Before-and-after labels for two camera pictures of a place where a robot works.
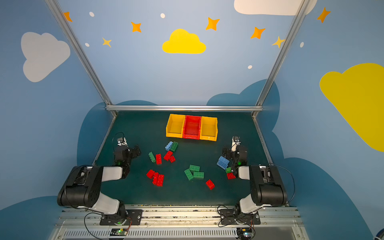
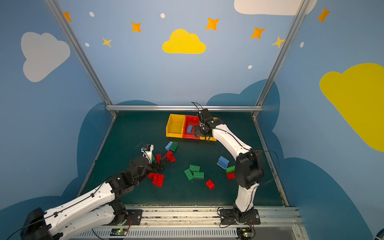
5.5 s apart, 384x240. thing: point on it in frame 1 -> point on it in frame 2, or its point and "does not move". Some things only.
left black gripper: x=132 y=153 -> x=158 y=163
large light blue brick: x=223 y=162 does not move
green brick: x=152 y=157 does not move
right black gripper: x=228 y=154 -> x=201 y=130
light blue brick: x=168 y=147 does not move
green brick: x=194 y=168 does not move
